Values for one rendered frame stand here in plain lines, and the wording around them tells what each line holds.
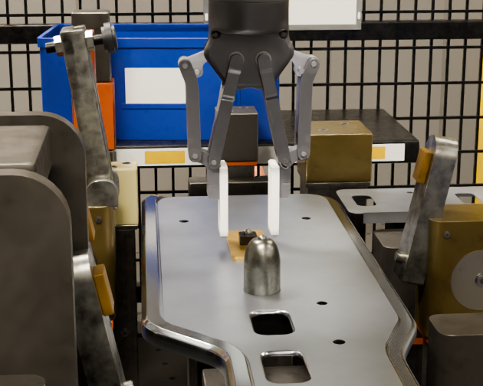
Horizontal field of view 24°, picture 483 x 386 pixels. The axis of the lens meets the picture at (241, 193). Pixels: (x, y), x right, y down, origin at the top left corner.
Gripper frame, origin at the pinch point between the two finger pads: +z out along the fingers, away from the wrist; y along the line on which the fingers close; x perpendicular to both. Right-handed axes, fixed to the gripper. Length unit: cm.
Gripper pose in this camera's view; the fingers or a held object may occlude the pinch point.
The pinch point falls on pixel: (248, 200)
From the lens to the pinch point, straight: 108.4
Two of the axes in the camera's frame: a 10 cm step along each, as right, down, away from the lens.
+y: 10.0, -0.2, 0.8
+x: -0.9, -2.6, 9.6
